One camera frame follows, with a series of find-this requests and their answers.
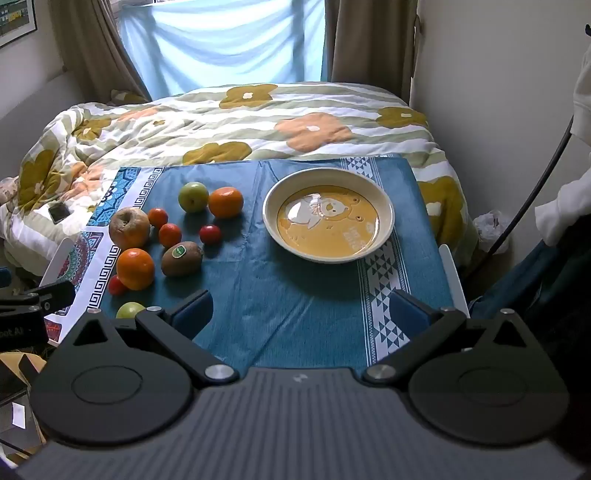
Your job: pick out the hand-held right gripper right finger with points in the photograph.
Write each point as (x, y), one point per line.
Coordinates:
(408, 316)

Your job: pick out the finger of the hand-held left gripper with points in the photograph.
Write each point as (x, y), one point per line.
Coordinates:
(57, 294)

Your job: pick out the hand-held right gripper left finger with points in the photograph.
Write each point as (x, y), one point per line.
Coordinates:
(194, 316)

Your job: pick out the kiwi with green sticker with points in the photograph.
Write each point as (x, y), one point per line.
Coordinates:
(182, 259)

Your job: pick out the red cherry tomato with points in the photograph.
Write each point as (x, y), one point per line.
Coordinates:
(210, 234)
(116, 285)

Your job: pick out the green apple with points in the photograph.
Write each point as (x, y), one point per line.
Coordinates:
(194, 197)
(130, 310)

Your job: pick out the orange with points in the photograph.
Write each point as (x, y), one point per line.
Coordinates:
(135, 268)
(226, 201)

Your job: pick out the small tangerine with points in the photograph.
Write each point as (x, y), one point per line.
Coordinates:
(170, 235)

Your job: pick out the brown onion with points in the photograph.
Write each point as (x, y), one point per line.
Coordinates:
(129, 228)

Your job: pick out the small red-orange tomato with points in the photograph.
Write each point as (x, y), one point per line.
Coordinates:
(158, 218)

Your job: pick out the cream bowl with bear print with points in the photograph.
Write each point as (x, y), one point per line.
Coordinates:
(328, 217)

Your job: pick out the white plastic bar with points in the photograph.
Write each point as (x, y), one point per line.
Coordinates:
(455, 281)
(55, 263)

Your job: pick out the cardboard box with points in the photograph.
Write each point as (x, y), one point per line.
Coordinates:
(18, 369)

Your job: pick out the black smartphone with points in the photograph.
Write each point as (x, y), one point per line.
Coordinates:
(58, 212)

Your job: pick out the blue patterned tablecloth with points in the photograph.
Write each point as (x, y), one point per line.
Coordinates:
(286, 295)

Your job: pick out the pink floral cloth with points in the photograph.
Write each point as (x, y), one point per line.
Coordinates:
(8, 190)

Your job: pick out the clear plastic bag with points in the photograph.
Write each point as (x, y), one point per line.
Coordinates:
(491, 228)

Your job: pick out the dark blue cloth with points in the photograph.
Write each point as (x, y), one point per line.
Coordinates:
(540, 281)

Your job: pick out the white garment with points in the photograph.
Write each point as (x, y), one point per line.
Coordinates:
(568, 207)

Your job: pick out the grey bed headboard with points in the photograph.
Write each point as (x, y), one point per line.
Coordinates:
(32, 99)

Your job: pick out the floral striped duvet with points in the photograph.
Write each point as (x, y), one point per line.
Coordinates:
(240, 124)

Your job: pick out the yellow floral pillow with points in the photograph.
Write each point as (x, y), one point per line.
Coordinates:
(127, 97)

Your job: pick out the brown curtain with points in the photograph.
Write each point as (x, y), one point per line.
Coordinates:
(92, 46)
(369, 41)

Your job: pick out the light blue window sheet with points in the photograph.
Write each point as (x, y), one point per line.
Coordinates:
(221, 44)

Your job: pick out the framed landscape picture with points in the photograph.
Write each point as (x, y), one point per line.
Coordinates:
(16, 21)

